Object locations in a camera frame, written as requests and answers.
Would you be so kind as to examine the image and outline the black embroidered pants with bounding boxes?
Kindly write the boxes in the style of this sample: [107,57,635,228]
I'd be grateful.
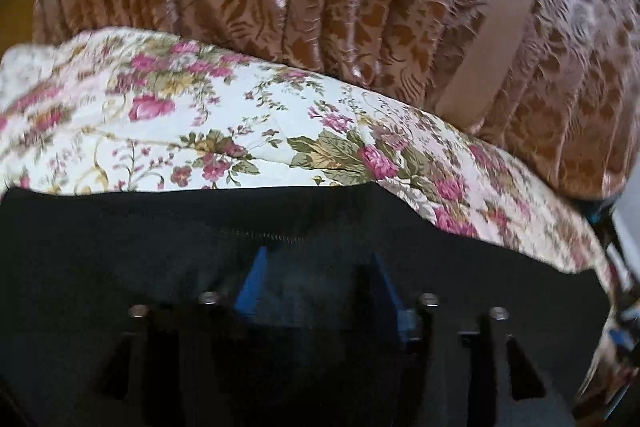
[0,184,623,427]

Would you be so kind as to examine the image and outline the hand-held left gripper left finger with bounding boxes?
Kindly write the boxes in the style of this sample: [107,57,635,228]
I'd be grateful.
[65,247,269,427]

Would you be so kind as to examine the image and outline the floral bedspread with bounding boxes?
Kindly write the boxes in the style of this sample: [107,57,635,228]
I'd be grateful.
[0,29,640,413]

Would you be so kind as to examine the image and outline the wooden cabinet door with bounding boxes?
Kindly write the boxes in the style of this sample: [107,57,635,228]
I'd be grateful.
[0,0,43,55]

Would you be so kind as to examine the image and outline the dark blue object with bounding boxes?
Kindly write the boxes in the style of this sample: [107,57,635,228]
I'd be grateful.
[580,197,618,228]

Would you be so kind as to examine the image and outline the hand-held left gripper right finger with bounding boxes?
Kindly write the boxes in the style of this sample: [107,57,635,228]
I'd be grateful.
[374,253,576,427]

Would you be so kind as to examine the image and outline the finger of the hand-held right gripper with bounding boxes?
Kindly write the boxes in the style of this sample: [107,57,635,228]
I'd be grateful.
[602,244,640,358]

